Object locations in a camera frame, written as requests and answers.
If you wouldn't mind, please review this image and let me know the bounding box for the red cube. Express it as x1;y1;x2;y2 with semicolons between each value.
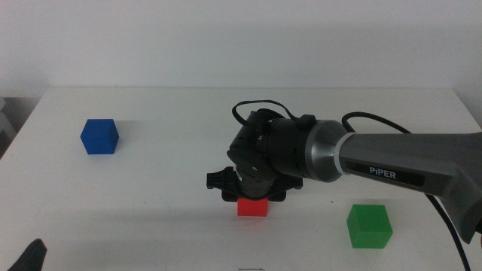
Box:
236;197;270;218

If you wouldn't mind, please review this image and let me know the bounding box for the green cube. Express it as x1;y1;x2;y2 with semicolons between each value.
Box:
346;203;394;249

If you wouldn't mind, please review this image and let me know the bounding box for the blue cube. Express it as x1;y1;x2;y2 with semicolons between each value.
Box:
80;118;120;156

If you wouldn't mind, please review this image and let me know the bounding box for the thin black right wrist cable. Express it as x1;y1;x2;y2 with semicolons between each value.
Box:
232;99;304;127

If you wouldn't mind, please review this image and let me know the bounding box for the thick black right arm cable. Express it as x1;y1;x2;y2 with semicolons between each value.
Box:
341;111;471;271

